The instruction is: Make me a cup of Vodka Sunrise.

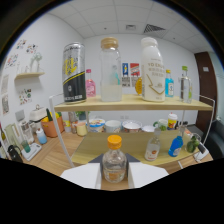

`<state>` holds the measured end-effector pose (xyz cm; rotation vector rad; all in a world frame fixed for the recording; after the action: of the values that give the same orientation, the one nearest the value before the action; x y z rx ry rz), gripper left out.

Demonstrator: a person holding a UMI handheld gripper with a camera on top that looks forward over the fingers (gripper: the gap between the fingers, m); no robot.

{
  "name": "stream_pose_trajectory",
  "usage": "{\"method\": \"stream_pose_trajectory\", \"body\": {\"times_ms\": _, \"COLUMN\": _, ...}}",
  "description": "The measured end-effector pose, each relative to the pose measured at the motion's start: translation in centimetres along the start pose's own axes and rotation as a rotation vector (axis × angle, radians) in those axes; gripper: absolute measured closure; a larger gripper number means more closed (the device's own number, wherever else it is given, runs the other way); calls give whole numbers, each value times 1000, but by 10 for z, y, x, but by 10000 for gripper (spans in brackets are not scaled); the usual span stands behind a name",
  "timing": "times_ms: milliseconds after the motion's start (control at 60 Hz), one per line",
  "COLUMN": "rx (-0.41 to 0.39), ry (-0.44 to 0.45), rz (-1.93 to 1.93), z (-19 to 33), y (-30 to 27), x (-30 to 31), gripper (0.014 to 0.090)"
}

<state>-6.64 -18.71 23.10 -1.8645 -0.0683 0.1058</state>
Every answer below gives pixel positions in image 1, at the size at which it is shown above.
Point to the wall posters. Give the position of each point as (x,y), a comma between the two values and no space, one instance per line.
(130,75)

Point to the black kettle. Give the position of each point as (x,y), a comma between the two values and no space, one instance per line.
(15,154)

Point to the glass jar with limes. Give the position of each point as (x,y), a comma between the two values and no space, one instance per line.
(193,145)

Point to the white tray with cup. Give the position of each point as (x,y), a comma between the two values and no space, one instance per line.
(32,151)

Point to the glass jar cork lid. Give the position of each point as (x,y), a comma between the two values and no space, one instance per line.
(106,60)

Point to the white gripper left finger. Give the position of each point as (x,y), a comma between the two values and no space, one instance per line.
(81,175)

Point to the black chair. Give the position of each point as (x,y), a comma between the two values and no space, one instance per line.
(216,140)

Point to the small teal bottle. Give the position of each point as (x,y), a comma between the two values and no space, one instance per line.
(116,78)

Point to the clear bottle orange cap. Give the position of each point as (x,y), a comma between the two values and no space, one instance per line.
(114,165)

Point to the wooden wall shelf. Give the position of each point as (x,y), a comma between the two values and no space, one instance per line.
(29,75)

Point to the blue liquid bottle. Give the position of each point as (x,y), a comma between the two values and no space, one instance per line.
(175,146)

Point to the clear bottle green cap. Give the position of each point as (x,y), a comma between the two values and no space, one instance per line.
(185,86)

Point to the yellow cup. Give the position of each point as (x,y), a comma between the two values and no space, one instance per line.
(82,129)

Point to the small pink bottle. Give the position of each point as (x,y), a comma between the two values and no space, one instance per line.
(90,87)

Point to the green potted plant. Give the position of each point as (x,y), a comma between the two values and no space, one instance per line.
(81,115)

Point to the clear bottle red label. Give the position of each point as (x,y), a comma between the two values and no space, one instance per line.
(152,150)

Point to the white bowl red rim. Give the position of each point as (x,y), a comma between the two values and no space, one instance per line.
(132,126)

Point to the brown door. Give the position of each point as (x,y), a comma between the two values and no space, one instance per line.
(204,90)

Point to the black and yellow can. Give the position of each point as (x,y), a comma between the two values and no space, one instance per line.
(74,73)

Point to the white bowl blue rim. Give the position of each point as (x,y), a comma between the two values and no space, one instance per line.
(96,126)

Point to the green mug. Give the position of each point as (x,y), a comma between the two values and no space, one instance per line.
(160,125)

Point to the large white milk bottle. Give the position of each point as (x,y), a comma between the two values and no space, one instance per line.
(152,70)

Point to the amber round bottle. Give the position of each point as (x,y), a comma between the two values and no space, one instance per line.
(138,86)

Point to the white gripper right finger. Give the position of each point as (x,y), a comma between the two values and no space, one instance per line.
(148,173)

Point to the blue and white bottle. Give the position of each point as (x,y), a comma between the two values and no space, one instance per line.
(41,137)

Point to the plain white bowl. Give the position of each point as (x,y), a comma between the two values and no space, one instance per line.
(113,126)

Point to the two-tier wooden shelf rack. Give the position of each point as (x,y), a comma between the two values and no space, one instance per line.
(133,103)

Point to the ceiling air vent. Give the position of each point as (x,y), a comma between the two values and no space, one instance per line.
(154,28)

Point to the orange pot with cactus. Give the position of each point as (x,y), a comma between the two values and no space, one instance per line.
(53,128)

